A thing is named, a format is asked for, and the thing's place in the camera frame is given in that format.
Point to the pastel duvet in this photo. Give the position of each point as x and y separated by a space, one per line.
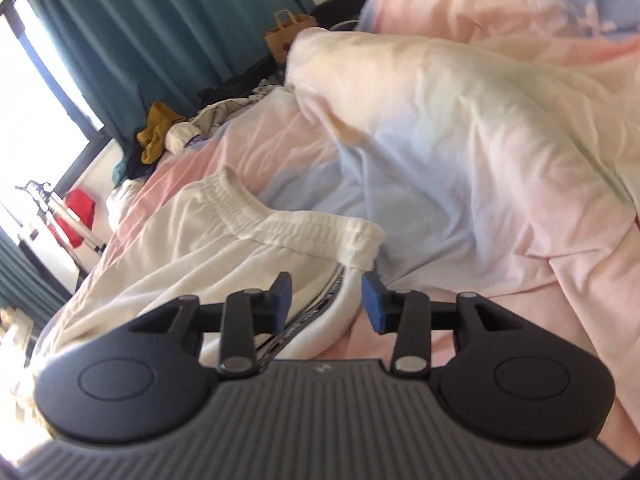
450 170

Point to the white shirt purple print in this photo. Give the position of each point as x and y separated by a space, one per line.
182 137

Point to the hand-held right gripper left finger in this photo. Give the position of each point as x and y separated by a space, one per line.
284 301

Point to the black padded chair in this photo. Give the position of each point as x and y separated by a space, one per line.
340 7

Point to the red garment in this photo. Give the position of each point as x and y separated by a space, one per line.
80 215

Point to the white pants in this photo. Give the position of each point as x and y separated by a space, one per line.
175 240

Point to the teal curtain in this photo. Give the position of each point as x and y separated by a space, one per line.
165 25
25 275

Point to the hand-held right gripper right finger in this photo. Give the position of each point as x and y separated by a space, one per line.
372 306

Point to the white quilt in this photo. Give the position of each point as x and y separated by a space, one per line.
125 200

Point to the window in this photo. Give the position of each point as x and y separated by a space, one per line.
40 95

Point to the mustard yellow garment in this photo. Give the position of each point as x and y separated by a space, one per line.
157 132

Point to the brown paper bag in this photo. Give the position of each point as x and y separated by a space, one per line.
282 37

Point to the grey garment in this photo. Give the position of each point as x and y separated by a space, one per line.
225 107

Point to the dark garment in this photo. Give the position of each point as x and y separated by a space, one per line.
142 165

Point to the garment steamer stand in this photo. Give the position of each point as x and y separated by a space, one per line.
60 220

